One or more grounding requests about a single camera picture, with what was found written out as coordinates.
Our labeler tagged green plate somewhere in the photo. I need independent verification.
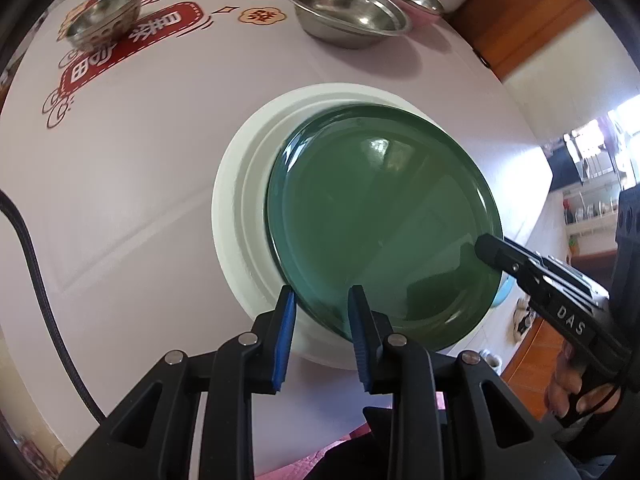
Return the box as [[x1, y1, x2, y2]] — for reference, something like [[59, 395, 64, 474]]
[[265, 103, 502, 350]]

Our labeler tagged white foam plate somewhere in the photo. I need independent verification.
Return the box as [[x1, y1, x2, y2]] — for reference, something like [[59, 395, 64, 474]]
[[212, 84, 444, 370]]

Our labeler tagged person's right hand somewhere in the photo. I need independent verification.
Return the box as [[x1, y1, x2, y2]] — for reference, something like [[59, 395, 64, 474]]
[[544, 340, 620, 417]]

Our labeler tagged printed pink tablecloth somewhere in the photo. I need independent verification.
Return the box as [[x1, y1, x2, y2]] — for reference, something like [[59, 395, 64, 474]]
[[1, 0, 551, 412]]

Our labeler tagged large steel bowl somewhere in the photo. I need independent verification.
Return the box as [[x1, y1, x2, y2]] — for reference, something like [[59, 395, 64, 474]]
[[288, 0, 412, 50]]

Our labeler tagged wooden door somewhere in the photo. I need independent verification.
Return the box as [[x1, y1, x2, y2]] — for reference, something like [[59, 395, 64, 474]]
[[446, 0, 594, 80]]

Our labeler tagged small patterned steel bowl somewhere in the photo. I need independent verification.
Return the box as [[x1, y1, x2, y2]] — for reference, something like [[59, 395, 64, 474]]
[[65, 0, 141, 52]]

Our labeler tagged black cable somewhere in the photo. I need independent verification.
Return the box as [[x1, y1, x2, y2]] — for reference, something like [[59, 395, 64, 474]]
[[0, 187, 108, 424]]

